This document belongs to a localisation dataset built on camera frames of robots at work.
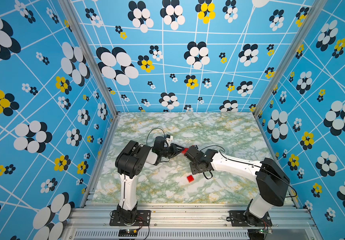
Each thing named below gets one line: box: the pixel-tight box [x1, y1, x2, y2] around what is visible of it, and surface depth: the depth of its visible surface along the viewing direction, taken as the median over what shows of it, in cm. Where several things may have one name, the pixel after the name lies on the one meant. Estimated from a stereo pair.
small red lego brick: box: [187, 174, 195, 183], surface depth 87 cm
